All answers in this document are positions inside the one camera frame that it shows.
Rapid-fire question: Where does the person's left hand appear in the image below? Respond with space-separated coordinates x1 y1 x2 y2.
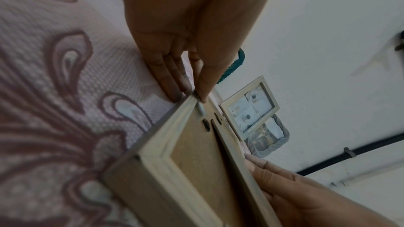
119 0 282 104

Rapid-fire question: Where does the person's right hand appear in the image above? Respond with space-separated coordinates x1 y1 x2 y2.
244 153 404 227

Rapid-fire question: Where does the light wooden picture frame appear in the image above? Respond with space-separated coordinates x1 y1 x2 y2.
102 93 284 227

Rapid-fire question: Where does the floral patterned mattress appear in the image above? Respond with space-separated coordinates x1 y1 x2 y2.
0 0 198 227

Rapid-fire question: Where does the white wall conduit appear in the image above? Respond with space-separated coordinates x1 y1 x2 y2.
331 160 404 187

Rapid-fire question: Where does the black wall cable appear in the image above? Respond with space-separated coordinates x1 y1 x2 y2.
296 132 404 176

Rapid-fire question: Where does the grey rope basket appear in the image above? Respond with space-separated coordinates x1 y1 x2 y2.
242 114 290 158

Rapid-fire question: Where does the teal rope basket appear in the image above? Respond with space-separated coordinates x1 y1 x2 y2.
217 48 246 85

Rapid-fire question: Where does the white picture frame with photos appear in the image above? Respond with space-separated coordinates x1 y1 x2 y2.
218 75 281 142

